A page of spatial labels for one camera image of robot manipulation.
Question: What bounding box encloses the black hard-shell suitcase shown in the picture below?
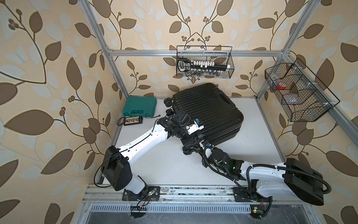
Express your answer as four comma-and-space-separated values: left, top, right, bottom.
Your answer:
164, 83, 244, 155

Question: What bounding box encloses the aluminium frame rail front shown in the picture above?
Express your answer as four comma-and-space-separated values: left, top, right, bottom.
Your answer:
81, 184, 314, 205

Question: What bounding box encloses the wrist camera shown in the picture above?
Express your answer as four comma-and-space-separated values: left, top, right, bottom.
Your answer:
186, 119, 204, 135
204, 143, 213, 158

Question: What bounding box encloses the small box of brass bits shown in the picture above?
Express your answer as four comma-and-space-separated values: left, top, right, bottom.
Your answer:
124, 116, 143, 126

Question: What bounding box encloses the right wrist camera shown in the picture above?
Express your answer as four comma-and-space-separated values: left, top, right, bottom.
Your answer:
204, 143, 213, 158

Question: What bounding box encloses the wire basket black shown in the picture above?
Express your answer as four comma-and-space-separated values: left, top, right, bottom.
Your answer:
265, 58, 340, 122
176, 45, 235, 79

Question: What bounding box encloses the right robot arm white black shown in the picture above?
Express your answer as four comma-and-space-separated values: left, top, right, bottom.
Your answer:
199, 145, 332, 206

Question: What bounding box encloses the red object in basket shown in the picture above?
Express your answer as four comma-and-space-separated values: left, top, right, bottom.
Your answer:
277, 82, 287, 90

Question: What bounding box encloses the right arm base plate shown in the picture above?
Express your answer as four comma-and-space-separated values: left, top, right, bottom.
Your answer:
232, 187, 271, 203

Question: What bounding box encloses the clear plastic bag in basket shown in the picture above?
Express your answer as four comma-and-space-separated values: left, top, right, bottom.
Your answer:
283, 93, 301, 105

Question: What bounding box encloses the socket wrench set in basket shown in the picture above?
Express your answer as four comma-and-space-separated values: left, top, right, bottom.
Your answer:
176, 58, 232, 73

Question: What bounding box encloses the right wire basket black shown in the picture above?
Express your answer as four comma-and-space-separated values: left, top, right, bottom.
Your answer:
265, 58, 340, 122

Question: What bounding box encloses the back wire basket black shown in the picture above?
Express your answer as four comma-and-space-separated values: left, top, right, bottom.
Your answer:
176, 45, 235, 79

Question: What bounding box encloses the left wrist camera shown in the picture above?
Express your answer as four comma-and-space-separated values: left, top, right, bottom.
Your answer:
186, 119, 204, 135

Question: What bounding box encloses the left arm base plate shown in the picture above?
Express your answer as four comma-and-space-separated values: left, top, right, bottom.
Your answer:
122, 186, 161, 202

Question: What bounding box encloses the green plastic tool case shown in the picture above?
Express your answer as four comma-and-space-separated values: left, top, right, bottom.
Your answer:
122, 96, 157, 118

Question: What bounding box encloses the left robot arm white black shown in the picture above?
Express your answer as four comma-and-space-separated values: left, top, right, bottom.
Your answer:
99, 114, 204, 195

